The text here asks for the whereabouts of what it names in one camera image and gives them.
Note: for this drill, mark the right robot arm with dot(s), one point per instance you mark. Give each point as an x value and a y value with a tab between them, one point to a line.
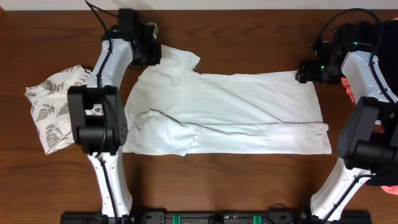
367	154

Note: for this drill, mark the fern print fabric bag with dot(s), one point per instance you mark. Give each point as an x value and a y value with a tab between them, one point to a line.
49	108

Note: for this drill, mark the white t-shirt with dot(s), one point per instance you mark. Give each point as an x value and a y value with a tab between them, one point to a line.
172	109

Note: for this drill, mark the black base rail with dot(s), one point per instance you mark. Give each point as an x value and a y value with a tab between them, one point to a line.
158	217

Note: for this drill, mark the black garment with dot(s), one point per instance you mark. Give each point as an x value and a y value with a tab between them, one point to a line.
368	58

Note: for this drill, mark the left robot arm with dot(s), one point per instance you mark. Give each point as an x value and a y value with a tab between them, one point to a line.
97	116

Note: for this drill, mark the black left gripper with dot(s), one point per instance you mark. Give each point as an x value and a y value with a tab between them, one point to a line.
154	54

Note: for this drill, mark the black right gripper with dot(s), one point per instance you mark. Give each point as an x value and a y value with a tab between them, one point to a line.
307	73

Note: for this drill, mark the pink garment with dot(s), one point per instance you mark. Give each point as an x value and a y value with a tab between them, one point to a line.
349	92

